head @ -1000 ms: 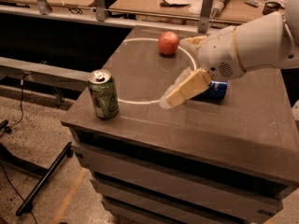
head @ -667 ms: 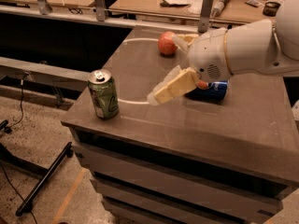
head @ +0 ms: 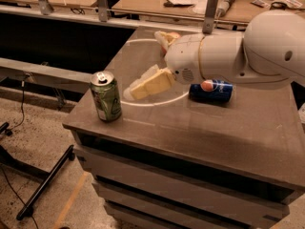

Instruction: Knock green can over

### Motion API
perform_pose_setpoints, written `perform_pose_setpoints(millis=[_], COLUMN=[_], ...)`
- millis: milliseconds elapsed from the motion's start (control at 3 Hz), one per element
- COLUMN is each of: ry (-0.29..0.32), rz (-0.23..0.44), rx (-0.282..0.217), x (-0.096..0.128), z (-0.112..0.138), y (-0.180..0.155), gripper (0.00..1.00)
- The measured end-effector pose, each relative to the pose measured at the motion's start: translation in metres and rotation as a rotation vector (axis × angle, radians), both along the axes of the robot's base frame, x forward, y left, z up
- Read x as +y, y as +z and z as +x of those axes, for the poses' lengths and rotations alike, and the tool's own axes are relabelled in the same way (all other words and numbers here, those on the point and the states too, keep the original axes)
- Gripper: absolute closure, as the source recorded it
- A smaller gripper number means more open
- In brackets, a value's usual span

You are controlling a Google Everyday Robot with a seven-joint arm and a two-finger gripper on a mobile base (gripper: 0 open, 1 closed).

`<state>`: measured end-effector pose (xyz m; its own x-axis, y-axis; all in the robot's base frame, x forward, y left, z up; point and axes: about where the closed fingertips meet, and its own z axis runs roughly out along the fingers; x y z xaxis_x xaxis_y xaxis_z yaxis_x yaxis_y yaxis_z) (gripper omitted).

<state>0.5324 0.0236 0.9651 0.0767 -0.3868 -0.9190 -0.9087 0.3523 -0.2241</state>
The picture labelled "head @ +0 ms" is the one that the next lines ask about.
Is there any black round container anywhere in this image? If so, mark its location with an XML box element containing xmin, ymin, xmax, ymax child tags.
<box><xmin>271</xmin><ymin>2</ymin><xmax>287</xmax><ymax>10</ymax></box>

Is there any grey metal railing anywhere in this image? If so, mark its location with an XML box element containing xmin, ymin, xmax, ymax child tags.
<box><xmin>0</xmin><ymin>0</ymin><xmax>255</xmax><ymax>36</ymax></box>

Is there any black stand base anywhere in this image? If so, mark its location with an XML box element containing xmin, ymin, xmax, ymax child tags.
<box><xmin>0</xmin><ymin>121</ymin><xmax>76</xmax><ymax>222</ymax></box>

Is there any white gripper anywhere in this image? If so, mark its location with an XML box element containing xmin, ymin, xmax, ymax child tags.
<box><xmin>123</xmin><ymin>31</ymin><xmax>204</xmax><ymax>100</ymax></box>

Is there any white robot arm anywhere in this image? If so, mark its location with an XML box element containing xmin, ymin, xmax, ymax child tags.
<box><xmin>123</xmin><ymin>10</ymin><xmax>305</xmax><ymax>100</ymax></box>

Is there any blue Pepsi can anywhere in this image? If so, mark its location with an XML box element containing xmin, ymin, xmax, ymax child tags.
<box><xmin>189</xmin><ymin>79</ymin><xmax>234</xmax><ymax>102</ymax></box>

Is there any black floor cable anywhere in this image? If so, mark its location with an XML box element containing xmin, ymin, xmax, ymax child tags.
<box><xmin>6</xmin><ymin>76</ymin><xmax>31</xmax><ymax>132</ymax></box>

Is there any green soda can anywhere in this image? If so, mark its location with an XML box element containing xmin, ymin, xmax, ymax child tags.
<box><xmin>90</xmin><ymin>71</ymin><xmax>122</xmax><ymax>122</ymax></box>

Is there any red apple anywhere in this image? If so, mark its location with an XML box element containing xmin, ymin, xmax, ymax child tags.
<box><xmin>161</xmin><ymin>32</ymin><xmax>180</xmax><ymax>53</ymax></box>

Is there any grey drawer cabinet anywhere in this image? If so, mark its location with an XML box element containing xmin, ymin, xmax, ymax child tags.
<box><xmin>64</xmin><ymin>30</ymin><xmax>305</xmax><ymax>229</ymax></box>

